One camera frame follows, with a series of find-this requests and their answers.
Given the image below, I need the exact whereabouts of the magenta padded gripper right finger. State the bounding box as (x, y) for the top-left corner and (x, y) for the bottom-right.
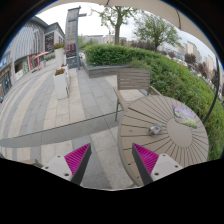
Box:
(131, 143), (184, 186)

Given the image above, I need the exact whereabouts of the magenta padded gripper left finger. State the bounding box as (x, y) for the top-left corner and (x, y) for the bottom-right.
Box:
(41, 143), (93, 187)

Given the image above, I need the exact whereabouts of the small patterned computer mouse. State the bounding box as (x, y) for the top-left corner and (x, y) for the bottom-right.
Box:
(149, 124), (162, 136)

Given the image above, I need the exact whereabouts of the colourful printed mouse pad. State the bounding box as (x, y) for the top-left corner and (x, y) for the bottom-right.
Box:
(172, 105), (197, 129)

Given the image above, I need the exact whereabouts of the round wooden slatted table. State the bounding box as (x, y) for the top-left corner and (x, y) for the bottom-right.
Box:
(117, 95), (209, 186)

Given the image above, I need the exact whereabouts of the wooden slatted chair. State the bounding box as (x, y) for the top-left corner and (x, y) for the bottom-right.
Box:
(113, 67), (161, 111)

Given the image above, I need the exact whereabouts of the green trimmed hedge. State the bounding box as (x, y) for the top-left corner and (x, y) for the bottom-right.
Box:
(84, 44), (224, 160)

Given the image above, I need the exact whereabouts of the white planter box with flowers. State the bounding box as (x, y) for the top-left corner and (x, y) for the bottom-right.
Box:
(53, 66), (70, 99)

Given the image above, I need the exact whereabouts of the grey stone hedge planter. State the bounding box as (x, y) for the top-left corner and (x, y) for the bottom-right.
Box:
(81, 59), (119, 78)

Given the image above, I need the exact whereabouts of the tall white planter far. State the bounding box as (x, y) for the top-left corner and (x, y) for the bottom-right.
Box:
(52, 43), (64, 67)

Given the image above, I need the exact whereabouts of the grey commercial building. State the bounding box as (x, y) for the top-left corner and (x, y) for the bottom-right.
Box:
(0, 16), (65, 98)

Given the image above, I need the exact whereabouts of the large green tree right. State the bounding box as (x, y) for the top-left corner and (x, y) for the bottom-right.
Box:
(133, 12), (181, 50)

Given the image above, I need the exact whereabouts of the large green tree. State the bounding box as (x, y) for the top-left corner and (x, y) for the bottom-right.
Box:
(91, 6), (139, 45)
(133, 12), (181, 50)

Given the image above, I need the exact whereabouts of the tall grey sign pylon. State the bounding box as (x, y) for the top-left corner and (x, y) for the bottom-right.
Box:
(65, 7), (86, 68)

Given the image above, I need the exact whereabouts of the large green tree left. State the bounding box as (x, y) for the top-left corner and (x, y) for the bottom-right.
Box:
(91, 6), (139, 45)

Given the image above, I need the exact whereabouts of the beige parasol canopy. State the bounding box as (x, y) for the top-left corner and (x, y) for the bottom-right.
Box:
(33, 0), (218, 59)

